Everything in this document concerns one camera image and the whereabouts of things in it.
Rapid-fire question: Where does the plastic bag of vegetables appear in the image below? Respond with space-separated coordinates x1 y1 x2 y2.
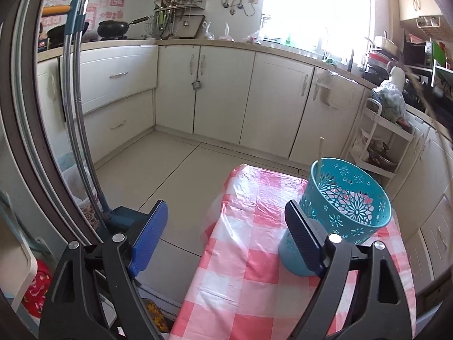
372 80 406 123

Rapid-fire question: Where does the blue broom and dustpan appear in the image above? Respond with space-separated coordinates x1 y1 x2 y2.
61 0 147 237

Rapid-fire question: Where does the black microwave oven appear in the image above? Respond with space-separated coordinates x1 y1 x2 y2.
403 41 433 68

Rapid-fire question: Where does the wall utensil rack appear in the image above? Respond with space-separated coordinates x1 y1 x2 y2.
150 0 207 40

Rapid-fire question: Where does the white rolling storage cart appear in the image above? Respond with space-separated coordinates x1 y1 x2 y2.
348 98 415 186

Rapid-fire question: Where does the red white checkered tablecloth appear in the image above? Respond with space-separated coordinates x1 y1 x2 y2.
167 163 418 340

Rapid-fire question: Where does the white thermos jug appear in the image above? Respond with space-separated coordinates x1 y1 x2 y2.
389 66 405 92

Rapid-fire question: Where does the black frying pan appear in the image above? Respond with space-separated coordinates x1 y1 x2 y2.
97 16 149 40

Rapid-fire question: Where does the bamboo chopstick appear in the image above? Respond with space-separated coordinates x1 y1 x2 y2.
316 137 325 182

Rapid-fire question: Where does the blue perforated plastic basket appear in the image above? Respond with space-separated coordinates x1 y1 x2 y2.
279 157 392 276

